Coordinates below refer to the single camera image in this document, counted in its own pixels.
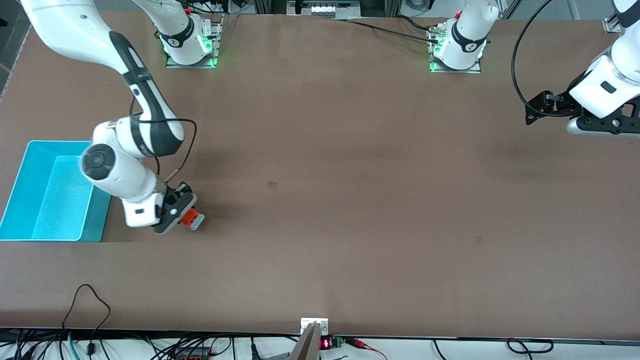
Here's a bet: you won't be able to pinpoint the grey camera mount bar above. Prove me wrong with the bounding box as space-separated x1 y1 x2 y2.
289 321 321 360

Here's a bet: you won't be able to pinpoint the turquoise plastic box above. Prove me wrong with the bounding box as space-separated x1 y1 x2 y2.
0 140 112 243

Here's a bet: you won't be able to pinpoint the thin black looped cable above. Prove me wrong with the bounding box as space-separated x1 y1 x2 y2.
62 283 112 357

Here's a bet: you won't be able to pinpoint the white device with slots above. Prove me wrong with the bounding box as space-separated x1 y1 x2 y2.
310 2 361 16

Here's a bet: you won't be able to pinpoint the dark metal frame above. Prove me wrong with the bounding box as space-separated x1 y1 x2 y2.
252 0 402 20

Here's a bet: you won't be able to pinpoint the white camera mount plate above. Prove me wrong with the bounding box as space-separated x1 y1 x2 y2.
300 317 329 335

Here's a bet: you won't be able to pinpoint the black coiled cable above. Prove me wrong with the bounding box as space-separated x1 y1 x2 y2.
506 338 555 355

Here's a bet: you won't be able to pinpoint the orange toy bus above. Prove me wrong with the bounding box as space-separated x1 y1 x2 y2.
180 207 206 231

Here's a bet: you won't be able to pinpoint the red clip lead wires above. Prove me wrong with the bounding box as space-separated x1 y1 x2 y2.
344 337 388 360

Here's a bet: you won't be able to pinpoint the black base cable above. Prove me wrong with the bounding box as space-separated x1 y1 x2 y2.
396 15 437 32
330 18 440 44

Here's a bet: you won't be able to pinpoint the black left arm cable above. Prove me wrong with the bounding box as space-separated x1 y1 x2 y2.
510 0 573 118

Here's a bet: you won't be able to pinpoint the black left camera bracket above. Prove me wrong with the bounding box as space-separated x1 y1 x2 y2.
577 97 640 135

